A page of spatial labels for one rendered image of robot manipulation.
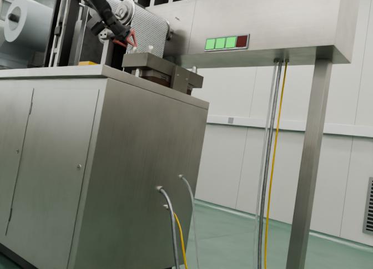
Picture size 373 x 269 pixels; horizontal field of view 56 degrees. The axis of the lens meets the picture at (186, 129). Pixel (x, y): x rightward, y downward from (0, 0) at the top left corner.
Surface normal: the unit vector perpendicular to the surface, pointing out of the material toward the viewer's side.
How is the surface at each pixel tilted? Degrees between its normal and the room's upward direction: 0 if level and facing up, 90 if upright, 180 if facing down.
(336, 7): 90
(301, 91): 90
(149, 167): 90
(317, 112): 90
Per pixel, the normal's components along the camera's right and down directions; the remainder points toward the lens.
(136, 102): 0.76, 0.08
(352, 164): -0.62, -0.15
